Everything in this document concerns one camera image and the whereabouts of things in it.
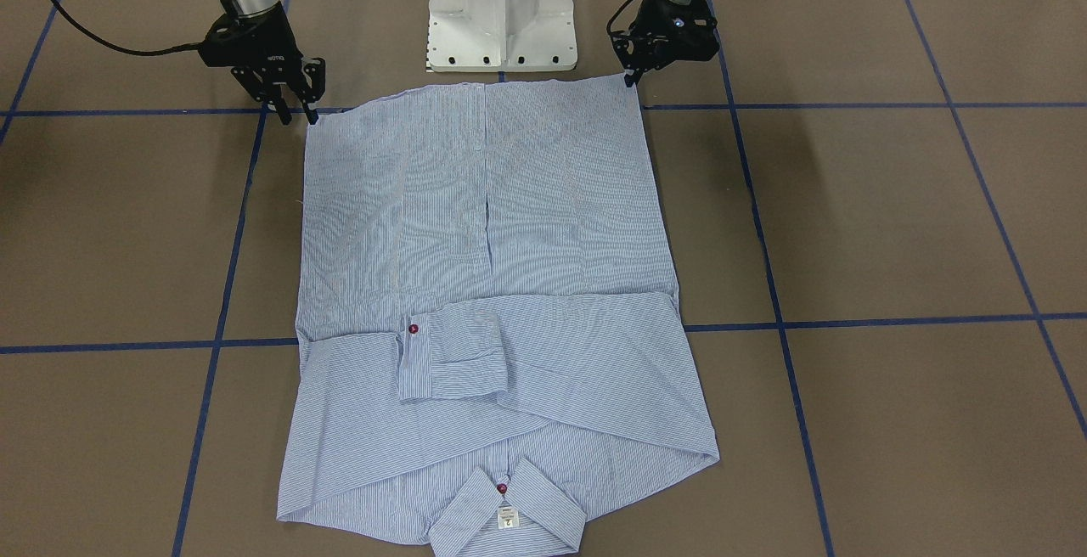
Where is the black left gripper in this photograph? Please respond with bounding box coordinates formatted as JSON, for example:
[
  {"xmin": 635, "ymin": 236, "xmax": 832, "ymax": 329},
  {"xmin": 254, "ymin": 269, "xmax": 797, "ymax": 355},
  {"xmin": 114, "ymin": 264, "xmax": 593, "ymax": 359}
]
[{"xmin": 608, "ymin": 0, "xmax": 721, "ymax": 88}]

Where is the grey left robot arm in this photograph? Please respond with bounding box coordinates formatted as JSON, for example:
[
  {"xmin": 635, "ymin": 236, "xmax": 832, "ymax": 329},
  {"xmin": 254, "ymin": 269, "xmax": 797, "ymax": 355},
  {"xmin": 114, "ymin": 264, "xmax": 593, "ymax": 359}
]
[{"xmin": 605, "ymin": 0, "xmax": 721, "ymax": 87}]

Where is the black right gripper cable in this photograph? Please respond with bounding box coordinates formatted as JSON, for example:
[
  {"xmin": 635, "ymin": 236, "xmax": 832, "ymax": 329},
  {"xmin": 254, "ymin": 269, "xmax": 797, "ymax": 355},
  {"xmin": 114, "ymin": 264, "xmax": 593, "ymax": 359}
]
[{"xmin": 28, "ymin": 0, "xmax": 213, "ymax": 58}]

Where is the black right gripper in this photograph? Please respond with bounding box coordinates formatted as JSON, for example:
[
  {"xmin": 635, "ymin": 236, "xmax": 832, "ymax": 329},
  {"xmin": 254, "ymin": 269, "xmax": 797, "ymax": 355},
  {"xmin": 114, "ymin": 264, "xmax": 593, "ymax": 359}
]
[{"xmin": 198, "ymin": 3, "xmax": 326, "ymax": 125}]

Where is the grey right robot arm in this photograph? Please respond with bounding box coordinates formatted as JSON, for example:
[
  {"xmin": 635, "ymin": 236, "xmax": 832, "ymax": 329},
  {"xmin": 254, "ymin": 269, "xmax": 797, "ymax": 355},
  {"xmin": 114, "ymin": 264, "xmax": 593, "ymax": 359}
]
[{"xmin": 160, "ymin": 0, "xmax": 326, "ymax": 125}]

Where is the light blue striped shirt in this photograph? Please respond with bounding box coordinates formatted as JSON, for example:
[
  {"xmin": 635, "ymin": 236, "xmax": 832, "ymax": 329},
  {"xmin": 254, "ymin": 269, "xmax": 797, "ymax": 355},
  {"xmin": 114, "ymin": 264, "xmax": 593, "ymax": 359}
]
[{"xmin": 276, "ymin": 74, "xmax": 721, "ymax": 556}]

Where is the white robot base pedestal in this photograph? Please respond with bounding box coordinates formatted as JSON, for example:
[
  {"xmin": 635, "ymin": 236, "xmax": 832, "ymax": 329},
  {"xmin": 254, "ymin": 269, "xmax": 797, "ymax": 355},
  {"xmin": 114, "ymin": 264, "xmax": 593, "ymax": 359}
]
[{"xmin": 426, "ymin": 0, "xmax": 579, "ymax": 73}]

